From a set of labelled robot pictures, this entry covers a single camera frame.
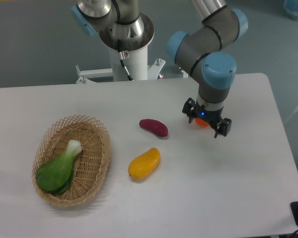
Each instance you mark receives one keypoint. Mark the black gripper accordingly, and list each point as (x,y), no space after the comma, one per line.
(213,118)

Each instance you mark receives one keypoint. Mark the orange fruit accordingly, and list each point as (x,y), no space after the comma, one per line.
(201,122)

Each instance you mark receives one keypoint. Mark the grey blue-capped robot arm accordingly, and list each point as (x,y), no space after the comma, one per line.
(199,54)

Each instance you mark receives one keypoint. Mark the purple sweet potato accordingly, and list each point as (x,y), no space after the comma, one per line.
(154,126)

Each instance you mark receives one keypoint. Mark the yellow mango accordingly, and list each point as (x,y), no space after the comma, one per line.
(144,164)

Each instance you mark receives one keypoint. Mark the woven wicker basket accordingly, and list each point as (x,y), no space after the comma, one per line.
(90,164)

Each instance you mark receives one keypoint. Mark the green bok choy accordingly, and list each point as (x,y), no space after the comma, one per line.
(56,175)

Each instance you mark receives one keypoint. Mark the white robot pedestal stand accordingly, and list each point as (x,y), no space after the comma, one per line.
(128,51)

